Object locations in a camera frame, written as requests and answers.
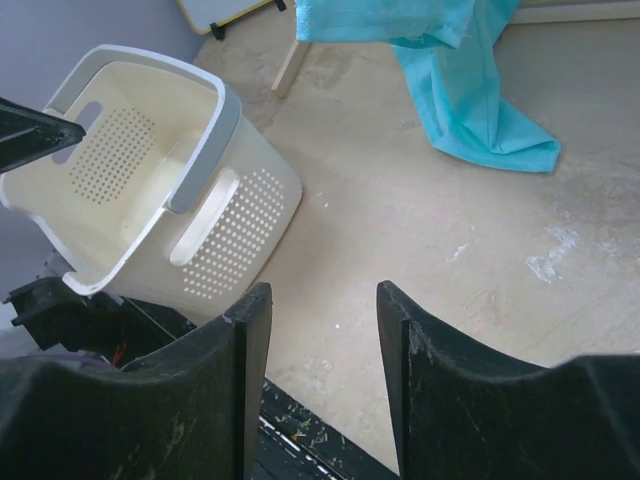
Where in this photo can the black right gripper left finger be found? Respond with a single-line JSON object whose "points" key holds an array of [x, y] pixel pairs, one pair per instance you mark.
{"points": [[189, 410]]}

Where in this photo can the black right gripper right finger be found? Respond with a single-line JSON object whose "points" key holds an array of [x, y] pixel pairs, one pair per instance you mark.
{"points": [[463, 410]]}

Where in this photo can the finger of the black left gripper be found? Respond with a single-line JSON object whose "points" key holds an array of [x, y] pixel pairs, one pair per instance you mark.
{"points": [[28, 135]]}

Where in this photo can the teal t shirt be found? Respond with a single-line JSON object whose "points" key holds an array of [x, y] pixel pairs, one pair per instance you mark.
{"points": [[446, 51]]}

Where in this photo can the white perforated laundry basket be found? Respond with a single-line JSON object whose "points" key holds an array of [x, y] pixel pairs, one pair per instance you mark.
{"points": [[172, 197]]}

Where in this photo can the wooden clothes rack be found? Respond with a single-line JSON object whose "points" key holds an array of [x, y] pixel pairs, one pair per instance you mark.
{"points": [[290, 68]]}

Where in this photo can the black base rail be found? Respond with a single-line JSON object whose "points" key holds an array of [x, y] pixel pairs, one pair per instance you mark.
{"points": [[294, 443]]}

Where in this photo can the small whiteboard yellow frame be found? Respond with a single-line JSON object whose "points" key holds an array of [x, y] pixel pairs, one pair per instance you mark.
{"points": [[212, 16]]}

